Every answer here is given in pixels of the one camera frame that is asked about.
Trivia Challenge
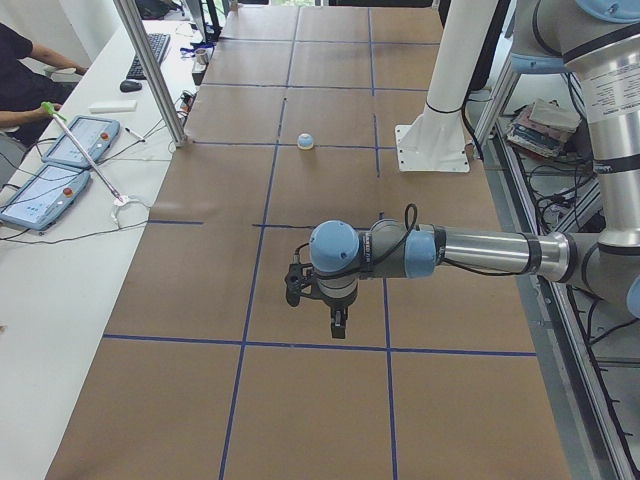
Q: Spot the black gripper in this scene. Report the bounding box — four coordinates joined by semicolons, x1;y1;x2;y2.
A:
317;277;358;340

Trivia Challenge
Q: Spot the blue and white bell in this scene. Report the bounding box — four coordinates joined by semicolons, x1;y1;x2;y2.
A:
297;132;315;151

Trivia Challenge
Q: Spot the black marker pen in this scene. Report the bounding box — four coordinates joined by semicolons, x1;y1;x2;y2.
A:
125;127;146;143

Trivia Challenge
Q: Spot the stack of books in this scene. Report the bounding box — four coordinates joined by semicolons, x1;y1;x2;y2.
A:
506;99;581;158

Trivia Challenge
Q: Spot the metal can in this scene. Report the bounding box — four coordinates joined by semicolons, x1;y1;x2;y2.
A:
193;48;209;72

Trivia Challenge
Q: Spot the white foam block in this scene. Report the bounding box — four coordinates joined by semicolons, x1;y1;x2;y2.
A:
88;100;137;113

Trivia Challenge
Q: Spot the upper teach pendant tablet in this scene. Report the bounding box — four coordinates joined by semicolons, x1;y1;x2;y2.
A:
42;115;121;169

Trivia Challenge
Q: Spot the teach pendant tablet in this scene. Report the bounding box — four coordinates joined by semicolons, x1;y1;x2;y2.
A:
42;115;121;169
1;163;90;231

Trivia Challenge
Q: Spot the black computer mouse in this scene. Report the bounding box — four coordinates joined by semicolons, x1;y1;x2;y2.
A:
119;79;142;93

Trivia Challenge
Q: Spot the lower teach pendant tablet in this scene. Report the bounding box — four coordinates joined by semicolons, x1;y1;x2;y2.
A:
1;163;90;231

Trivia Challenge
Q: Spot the black keyboard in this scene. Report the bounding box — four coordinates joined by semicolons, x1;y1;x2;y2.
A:
125;32;172;81

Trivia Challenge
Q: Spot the seated person in black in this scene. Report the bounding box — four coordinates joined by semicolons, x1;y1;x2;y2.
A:
1;24;87;147

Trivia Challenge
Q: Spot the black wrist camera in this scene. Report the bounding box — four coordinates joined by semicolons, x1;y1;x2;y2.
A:
284;263;318;307

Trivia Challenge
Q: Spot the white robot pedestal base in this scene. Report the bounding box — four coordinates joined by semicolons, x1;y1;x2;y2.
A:
395;0;507;173

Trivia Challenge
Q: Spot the aluminium frame rail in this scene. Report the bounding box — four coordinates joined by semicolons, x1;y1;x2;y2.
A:
470;63;639;479

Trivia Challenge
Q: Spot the aluminium frame post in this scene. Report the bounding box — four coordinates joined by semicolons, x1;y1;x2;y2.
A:
113;0;187;148

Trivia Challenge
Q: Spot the green handled reacher stick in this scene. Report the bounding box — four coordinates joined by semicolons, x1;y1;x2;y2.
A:
41;102;133;207

